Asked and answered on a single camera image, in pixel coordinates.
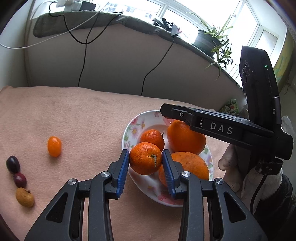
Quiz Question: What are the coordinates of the wall map poster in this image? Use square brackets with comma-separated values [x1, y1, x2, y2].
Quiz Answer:
[273, 30, 295, 91]

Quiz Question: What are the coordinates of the black laptop on sill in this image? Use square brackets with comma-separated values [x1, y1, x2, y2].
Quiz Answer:
[152, 18, 181, 37]

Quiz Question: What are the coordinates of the black power cable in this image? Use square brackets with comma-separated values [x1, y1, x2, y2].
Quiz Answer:
[140, 36, 176, 96]
[48, 1, 124, 88]

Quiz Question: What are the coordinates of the mandarin orange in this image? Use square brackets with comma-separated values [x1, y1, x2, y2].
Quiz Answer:
[139, 129, 165, 151]

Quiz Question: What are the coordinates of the smooth large orange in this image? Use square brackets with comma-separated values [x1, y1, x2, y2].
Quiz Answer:
[166, 120, 206, 155]

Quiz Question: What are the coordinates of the brown longan with stem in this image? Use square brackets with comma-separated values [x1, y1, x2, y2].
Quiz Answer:
[16, 187, 35, 208]

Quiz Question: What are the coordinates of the white cable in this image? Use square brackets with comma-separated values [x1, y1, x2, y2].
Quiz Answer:
[0, 2, 110, 50]

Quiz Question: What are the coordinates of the pink table cloth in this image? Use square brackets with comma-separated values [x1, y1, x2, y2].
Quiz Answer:
[0, 85, 232, 241]

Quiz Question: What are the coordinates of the small orange kumquat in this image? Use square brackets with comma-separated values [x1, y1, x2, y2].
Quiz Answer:
[47, 136, 62, 157]

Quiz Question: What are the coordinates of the black camera box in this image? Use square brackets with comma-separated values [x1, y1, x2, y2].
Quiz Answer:
[239, 46, 281, 131]

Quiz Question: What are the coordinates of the black power cable right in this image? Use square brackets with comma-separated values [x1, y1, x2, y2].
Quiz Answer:
[140, 36, 176, 96]

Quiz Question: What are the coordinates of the green snack bag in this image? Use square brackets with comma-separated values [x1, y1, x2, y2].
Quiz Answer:
[219, 99, 239, 116]

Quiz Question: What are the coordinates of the black power cable left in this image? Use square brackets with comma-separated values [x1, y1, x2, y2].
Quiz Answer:
[48, 1, 124, 88]

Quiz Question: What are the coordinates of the grey green sill cloth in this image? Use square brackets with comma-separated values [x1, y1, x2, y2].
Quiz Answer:
[33, 10, 243, 88]

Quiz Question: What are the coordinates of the rough large orange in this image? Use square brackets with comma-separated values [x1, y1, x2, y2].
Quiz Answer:
[171, 152, 212, 180]

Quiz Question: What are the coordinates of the gloved right hand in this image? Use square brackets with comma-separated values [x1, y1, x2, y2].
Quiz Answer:
[218, 144, 285, 211]

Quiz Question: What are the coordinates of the floral white plate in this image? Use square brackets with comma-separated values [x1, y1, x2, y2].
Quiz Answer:
[121, 110, 215, 208]

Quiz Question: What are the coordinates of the white power strip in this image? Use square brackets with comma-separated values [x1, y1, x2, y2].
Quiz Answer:
[56, 0, 82, 12]

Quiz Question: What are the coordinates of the small dark red plum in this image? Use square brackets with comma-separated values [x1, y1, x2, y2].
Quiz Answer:
[13, 172, 27, 188]

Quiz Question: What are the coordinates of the mandarin with stem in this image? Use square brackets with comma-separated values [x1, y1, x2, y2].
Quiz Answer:
[129, 142, 162, 175]

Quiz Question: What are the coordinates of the potted spider plant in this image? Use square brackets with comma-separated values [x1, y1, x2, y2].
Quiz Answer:
[186, 11, 233, 79]

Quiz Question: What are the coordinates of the black power adapter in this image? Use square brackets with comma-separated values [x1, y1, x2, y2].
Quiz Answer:
[80, 1, 96, 11]

